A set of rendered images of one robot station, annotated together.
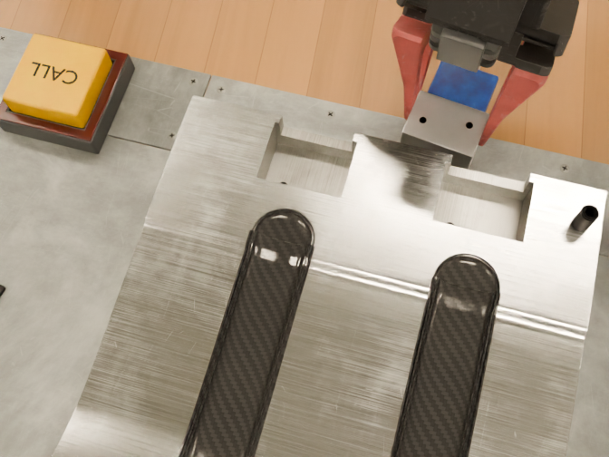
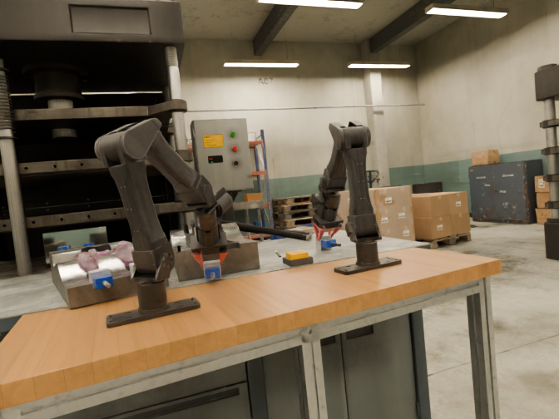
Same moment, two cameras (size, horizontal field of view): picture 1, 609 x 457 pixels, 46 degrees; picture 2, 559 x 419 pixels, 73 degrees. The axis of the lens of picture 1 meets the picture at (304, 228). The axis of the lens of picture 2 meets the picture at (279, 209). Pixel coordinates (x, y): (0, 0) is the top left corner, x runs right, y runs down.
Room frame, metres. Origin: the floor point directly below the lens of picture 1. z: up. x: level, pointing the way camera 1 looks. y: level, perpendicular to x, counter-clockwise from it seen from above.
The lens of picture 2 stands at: (1.26, -0.64, 1.05)
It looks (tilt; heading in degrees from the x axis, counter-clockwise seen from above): 3 degrees down; 141
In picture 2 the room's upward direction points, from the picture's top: 6 degrees counter-clockwise
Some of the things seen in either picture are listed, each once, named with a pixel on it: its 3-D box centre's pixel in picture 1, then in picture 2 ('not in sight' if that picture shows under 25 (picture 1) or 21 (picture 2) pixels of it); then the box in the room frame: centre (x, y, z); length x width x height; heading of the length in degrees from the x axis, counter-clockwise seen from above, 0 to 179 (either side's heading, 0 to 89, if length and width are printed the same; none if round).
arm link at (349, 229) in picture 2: not in sight; (363, 231); (0.55, 0.23, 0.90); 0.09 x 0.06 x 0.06; 59
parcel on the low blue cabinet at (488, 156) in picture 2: not in sight; (485, 157); (-1.91, 7.24, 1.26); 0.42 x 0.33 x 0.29; 160
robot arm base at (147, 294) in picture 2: not in sight; (152, 296); (0.41, -0.35, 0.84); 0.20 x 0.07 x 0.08; 75
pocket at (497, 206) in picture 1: (478, 209); not in sight; (0.16, -0.11, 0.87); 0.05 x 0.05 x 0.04; 69
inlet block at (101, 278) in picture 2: not in sight; (103, 282); (0.19, -0.40, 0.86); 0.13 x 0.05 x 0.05; 176
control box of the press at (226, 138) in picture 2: not in sight; (231, 249); (-0.60, 0.48, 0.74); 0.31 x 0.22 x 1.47; 69
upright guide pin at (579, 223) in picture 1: (584, 218); not in sight; (0.14, -0.16, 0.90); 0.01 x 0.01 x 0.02
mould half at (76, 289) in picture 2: not in sight; (102, 267); (-0.07, -0.33, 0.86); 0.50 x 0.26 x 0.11; 176
